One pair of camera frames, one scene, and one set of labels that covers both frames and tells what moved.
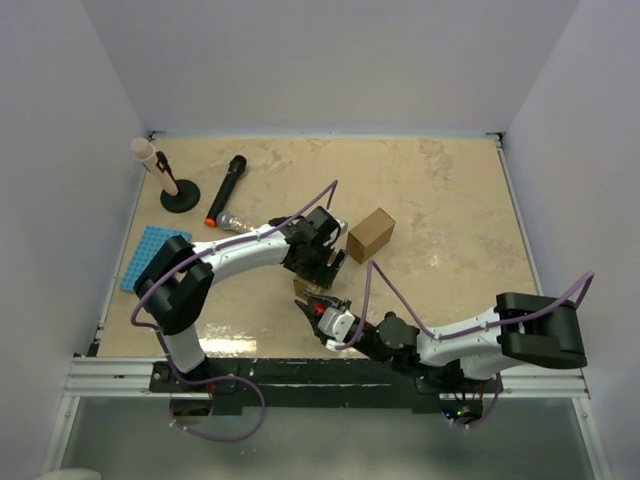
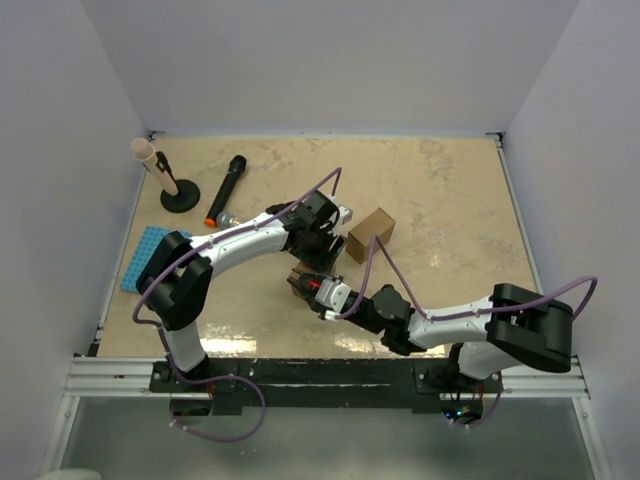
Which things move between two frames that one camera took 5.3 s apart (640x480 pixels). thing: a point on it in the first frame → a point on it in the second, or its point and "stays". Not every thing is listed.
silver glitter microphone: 233,223 stays
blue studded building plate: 153,239 stays
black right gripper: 328,301 → 309,296
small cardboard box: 370,236 stays
